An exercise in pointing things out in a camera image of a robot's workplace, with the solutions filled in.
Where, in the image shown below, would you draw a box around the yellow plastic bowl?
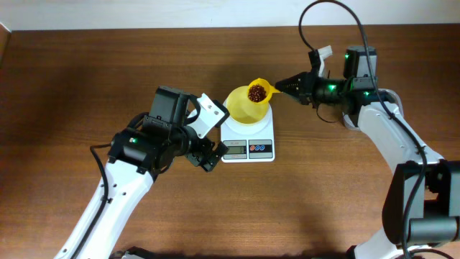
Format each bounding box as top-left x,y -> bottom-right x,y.
226,86 -> 269,124

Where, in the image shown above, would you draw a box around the black cable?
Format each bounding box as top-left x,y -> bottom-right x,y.
298,0 -> 428,259
68,111 -> 152,259

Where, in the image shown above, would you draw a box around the red beans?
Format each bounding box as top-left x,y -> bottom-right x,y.
248,84 -> 267,103

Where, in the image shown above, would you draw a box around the white digital kitchen scale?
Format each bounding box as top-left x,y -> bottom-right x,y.
220,105 -> 275,163

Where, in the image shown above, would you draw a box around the right black cable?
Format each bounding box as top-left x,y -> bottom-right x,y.
298,0 -> 428,259

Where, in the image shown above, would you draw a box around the left black cable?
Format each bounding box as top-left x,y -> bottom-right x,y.
68,111 -> 152,259

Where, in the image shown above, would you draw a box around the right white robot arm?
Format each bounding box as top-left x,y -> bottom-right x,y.
275,46 -> 459,259

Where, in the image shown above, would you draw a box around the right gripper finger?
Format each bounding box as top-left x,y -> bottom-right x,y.
282,89 -> 305,105
275,72 -> 308,91

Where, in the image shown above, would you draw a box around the clear plastic food container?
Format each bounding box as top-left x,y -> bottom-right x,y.
342,88 -> 404,131

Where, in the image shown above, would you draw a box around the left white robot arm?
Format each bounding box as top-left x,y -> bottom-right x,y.
56,86 -> 229,258

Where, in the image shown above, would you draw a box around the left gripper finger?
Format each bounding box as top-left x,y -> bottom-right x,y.
200,152 -> 220,172
213,142 -> 229,159

